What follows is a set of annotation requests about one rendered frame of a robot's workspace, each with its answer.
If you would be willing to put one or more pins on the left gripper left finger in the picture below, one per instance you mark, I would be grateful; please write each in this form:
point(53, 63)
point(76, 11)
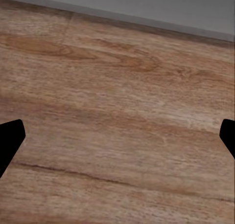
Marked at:
point(12, 135)

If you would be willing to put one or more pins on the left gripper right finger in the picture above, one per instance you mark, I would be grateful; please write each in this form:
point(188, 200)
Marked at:
point(227, 135)

